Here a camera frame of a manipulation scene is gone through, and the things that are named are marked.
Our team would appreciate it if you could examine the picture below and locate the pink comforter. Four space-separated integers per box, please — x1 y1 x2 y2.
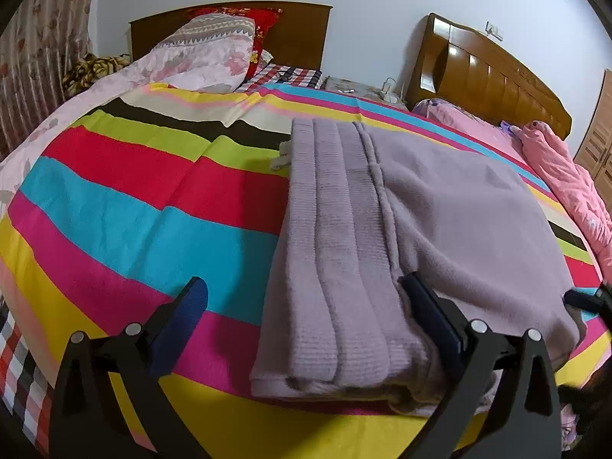
514 120 612 273

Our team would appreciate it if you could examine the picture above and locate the red patterned pillow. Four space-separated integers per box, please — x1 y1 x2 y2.
186 6 283 82

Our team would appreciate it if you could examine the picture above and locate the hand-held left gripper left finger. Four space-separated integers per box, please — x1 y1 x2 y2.
48 276 211 459

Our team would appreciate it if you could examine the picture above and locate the checkered bed sheet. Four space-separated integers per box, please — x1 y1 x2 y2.
0 62 322 457

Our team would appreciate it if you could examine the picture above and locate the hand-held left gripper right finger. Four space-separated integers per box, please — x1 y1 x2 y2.
400 272 562 459

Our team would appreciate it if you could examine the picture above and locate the light wooden wardrobe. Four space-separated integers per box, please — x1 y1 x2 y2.
574 69 612 192

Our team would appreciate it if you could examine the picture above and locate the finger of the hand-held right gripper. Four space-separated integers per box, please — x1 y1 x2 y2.
563 280 612 319

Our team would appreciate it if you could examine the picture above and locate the nightstand with floral cover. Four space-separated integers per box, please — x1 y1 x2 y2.
321 75 409 111

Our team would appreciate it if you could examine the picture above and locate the tiger print blanket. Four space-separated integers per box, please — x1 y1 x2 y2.
62 52 131 99

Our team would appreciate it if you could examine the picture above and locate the pink floral curtain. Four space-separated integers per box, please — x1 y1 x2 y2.
0 0 101 154

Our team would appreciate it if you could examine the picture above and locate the pink floral quilt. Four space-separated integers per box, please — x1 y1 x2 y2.
0 13 256 202

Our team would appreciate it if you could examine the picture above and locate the colourful striped blanket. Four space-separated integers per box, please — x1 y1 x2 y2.
0 81 605 455

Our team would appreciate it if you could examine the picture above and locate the person's black top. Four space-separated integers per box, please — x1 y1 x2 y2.
557 358 612 448

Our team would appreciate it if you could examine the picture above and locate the carved glossy wooden headboard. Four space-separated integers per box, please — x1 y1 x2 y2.
411 12 573 140

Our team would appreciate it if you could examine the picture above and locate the purple floral pillow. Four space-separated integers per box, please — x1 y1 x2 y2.
412 98 460 116

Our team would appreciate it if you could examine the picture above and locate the plain wooden headboard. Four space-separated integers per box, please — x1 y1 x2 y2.
129 1 333 87

